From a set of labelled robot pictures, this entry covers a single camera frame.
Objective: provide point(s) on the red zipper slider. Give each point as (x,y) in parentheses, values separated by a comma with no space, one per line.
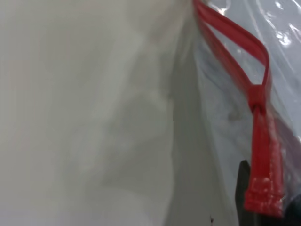
(256,96)

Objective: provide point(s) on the clear plastic red-zipper bag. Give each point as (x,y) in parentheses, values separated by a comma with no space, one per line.
(235,30)

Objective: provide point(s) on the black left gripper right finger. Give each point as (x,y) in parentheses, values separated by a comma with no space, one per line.
(294,212)

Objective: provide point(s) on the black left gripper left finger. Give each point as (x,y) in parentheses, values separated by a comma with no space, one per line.
(242,183)

